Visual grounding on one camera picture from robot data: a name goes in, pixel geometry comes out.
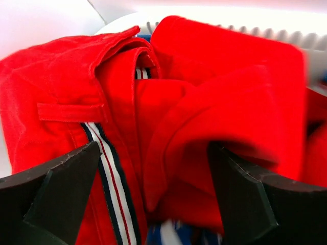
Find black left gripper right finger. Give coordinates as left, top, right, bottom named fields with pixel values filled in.
left=208, top=142, right=326, bottom=244

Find blue white patterned garment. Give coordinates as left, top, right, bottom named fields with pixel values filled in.
left=145, top=220, right=224, bottom=245

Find white plastic basket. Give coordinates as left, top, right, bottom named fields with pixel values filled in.
left=100, top=6, right=326, bottom=94

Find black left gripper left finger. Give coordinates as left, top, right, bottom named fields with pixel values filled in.
left=1, top=142, right=100, bottom=244

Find red trousers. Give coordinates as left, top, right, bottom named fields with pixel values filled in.
left=1, top=16, right=326, bottom=244

